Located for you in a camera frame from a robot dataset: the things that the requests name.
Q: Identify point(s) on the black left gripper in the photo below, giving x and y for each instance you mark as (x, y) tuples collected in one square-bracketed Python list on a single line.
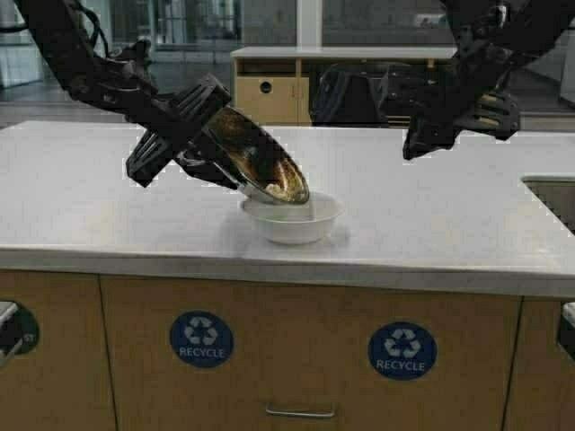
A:
[(122, 84)]

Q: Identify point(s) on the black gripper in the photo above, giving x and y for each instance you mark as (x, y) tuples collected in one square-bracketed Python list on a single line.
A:
[(467, 94)]

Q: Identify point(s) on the steel frying pan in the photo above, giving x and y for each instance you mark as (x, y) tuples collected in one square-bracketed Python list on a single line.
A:
[(252, 157)]

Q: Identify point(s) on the raw grey shrimp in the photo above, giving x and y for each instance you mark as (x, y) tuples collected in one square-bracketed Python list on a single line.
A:
[(277, 191)]

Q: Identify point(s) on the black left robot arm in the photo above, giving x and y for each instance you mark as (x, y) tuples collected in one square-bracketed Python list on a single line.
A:
[(61, 29)]

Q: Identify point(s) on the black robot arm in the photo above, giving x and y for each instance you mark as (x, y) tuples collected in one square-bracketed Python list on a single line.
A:
[(528, 31)]

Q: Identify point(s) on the wooden background shelf unit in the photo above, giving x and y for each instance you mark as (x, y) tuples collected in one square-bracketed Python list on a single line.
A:
[(273, 85)]

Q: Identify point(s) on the black backpack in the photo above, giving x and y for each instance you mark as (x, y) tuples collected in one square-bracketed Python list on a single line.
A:
[(348, 95)]

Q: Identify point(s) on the white serving bowl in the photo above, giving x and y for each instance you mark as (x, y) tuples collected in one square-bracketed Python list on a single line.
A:
[(294, 224)]

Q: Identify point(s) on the left blue recycle sticker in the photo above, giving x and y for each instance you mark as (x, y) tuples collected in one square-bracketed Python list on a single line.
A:
[(201, 339)]

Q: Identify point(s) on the blue recycle sticker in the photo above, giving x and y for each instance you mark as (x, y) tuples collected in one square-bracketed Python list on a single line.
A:
[(201, 339), (402, 351)]

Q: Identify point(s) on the wooden island cabinet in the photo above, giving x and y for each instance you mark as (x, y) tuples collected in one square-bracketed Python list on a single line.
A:
[(104, 360)]

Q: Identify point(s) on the dark round waste sticker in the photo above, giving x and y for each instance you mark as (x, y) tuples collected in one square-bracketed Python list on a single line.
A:
[(31, 330)]

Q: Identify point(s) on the right blue recycle sticker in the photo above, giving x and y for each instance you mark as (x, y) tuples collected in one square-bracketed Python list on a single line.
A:
[(402, 351)]

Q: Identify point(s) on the black object at left edge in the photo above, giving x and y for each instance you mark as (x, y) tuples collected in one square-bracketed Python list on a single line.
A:
[(12, 331)]

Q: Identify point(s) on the black appliance at right edge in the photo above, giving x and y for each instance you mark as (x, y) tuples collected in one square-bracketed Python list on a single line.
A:
[(565, 336)]

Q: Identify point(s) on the steel island drawer handle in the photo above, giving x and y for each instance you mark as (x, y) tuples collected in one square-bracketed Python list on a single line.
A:
[(272, 410)]

